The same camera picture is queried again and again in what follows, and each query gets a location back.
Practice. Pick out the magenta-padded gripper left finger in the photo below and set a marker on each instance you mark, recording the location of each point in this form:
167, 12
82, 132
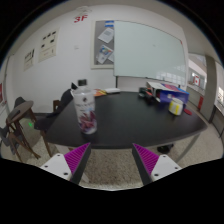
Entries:
76, 158

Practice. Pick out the white flat box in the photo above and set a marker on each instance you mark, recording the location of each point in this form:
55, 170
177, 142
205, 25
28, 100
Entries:
112, 90

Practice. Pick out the chair with black jacket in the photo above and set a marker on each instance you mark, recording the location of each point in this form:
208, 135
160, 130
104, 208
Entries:
63, 100

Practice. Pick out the large white wall poster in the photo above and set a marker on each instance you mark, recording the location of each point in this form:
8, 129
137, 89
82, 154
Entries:
49, 44

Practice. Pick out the wooden chair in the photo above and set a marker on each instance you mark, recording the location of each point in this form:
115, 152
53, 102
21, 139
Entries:
20, 113

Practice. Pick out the clear black-capped drink bottle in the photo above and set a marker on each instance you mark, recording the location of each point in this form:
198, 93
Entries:
85, 110

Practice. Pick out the red and white flag sign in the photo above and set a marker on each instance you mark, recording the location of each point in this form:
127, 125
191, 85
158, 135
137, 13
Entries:
196, 80

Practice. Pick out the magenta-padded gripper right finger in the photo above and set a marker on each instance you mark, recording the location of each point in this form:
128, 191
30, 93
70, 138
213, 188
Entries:
146, 159

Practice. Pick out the blue cardboard box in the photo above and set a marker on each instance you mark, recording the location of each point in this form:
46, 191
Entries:
173, 92

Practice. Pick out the red wall cabinet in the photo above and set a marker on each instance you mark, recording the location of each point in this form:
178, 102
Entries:
200, 103

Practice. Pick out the orange flat package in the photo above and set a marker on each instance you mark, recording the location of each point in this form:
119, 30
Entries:
99, 92

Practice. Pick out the small white wall poster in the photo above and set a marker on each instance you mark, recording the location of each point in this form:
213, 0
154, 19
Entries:
29, 59

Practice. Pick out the grey notice board with papers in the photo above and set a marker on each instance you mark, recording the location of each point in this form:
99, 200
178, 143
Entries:
101, 43

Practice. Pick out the large whiteboard on stand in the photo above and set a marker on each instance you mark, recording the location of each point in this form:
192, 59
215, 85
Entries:
146, 50

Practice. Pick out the red and black tool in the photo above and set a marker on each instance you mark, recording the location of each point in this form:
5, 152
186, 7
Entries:
146, 93

